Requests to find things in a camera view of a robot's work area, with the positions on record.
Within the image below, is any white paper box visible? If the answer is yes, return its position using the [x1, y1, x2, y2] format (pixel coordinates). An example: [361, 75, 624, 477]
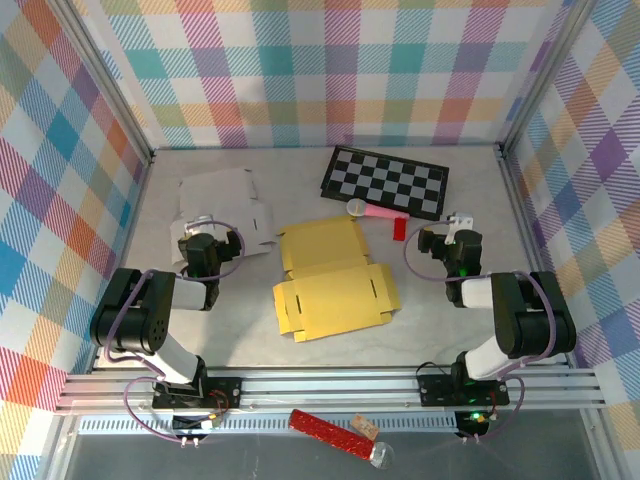
[168, 167, 276, 266]

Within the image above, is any yellow paper box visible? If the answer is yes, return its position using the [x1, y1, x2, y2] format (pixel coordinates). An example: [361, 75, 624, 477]
[272, 215, 402, 344]

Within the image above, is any black controller box green light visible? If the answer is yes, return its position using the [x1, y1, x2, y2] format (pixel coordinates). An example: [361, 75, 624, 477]
[454, 409, 490, 437]

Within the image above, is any pink toy microphone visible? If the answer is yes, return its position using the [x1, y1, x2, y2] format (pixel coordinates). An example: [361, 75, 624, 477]
[346, 198, 411, 220]

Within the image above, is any black grey chessboard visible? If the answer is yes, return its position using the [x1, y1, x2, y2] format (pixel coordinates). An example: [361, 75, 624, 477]
[319, 144, 450, 221]

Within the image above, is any small connector board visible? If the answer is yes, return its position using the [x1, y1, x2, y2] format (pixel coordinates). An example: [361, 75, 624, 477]
[172, 414, 221, 435]

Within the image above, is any red glitter microphone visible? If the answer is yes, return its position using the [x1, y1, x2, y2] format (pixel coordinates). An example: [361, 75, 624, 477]
[288, 408, 396, 471]

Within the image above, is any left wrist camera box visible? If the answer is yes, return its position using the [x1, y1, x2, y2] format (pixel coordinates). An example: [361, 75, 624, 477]
[182, 215, 219, 239]

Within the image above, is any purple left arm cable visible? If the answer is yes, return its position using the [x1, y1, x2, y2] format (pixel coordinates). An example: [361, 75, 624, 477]
[102, 218, 246, 444]

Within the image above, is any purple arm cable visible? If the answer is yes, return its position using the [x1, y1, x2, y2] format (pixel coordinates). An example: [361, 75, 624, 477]
[403, 222, 576, 444]
[102, 218, 246, 444]

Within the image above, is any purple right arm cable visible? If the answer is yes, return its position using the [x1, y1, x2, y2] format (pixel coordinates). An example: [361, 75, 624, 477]
[403, 222, 576, 444]

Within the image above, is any aluminium side rail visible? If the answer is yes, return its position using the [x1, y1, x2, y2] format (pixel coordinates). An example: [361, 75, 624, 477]
[498, 147, 572, 369]

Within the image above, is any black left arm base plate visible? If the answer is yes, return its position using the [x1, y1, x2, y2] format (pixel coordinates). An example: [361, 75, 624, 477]
[151, 375, 243, 410]

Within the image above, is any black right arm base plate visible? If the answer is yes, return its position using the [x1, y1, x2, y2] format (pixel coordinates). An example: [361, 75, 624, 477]
[417, 372, 511, 407]

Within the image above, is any perforated metal cable tray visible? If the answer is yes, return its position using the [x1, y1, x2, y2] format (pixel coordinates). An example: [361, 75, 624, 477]
[77, 415, 476, 436]

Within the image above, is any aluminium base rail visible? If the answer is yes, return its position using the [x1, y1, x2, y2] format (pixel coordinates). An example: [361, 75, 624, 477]
[53, 366, 609, 415]

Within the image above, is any aluminium frame post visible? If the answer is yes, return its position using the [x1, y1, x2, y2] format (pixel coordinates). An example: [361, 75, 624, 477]
[498, 0, 600, 151]
[49, 0, 155, 167]

